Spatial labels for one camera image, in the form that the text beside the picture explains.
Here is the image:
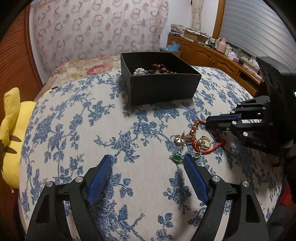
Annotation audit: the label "blue tissue pack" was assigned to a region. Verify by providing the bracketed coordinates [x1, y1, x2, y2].
[159, 42, 182, 52]

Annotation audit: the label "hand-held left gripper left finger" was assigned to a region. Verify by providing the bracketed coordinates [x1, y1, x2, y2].
[26, 155, 113, 241]

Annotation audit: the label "black cardboard box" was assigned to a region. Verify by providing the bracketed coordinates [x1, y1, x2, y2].
[120, 52, 202, 105]

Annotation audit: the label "open cardboard box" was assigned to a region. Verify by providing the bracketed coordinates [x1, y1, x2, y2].
[183, 29, 209, 43]

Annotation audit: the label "pink thermos jug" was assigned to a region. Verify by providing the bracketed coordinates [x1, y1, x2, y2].
[216, 38, 227, 53]

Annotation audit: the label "wooden cabinet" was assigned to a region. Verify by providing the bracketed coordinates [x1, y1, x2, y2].
[167, 34, 266, 98]

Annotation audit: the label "brown wooden bead bracelet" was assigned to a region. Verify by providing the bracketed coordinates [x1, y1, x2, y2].
[148, 64, 176, 75]

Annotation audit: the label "wooden louvered wardrobe door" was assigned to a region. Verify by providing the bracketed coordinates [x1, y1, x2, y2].
[0, 5, 44, 121]

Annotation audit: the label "blue floral tablecloth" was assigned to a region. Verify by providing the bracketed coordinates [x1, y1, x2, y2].
[20, 66, 287, 241]

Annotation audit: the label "stack of folded cloths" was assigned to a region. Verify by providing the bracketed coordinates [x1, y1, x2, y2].
[171, 23, 185, 36]

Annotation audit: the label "tied cream curtain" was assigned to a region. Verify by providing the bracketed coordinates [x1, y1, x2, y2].
[191, 0, 205, 31]

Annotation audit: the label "gold flower brooch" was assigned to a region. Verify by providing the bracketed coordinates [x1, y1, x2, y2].
[171, 132, 193, 149]

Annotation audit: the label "white power strip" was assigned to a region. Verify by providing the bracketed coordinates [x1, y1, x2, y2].
[240, 54, 258, 63]

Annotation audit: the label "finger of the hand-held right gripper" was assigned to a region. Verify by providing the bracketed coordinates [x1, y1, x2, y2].
[206, 117, 273, 150]
[206, 96, 271, 123]

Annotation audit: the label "ring patterned sheer curtain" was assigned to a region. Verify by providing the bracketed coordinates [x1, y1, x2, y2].
[29, 0, 169, 75]

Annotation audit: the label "yellow plush toy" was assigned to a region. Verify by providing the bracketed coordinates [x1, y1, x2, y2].
[0, 88, 37, 189]

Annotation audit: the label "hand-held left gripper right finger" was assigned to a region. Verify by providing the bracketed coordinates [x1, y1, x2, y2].
[183, 153, 270, 241]

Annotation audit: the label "floral bedspread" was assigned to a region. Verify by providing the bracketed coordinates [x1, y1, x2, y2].
[35, 54, 123, 102]

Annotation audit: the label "red cord bracelet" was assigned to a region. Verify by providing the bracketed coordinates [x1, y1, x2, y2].
[190, 120, 226, 155]

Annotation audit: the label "grey window blind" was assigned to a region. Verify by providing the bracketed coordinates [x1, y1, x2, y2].
[218, 0, 296, 73]

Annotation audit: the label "gold rings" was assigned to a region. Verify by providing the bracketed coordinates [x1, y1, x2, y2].
[196, 136, 211, 149]

